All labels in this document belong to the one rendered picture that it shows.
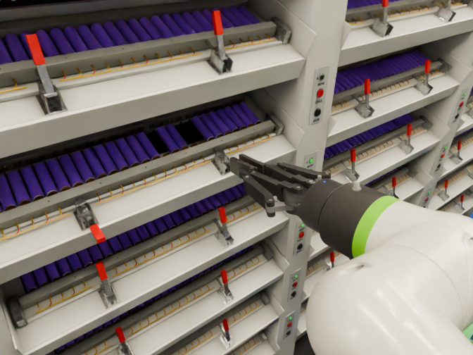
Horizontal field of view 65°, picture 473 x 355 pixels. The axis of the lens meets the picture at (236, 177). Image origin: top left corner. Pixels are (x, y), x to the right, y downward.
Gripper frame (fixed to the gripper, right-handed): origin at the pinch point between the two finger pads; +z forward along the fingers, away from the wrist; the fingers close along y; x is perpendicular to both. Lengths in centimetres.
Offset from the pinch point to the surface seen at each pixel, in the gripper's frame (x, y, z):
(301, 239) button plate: -32.9, 23.2, 10.9
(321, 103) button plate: 5.3, 23.6, 4.7
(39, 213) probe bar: 0.3, -32.5, 10.6
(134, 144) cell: 4.3, -13.7, 16.4
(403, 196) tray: -42, 76, 14
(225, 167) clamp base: -1.5, -0.9, 6.0
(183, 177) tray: -2.0, -8.2, 9.5
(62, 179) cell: 2.9, -27.6, 14.1
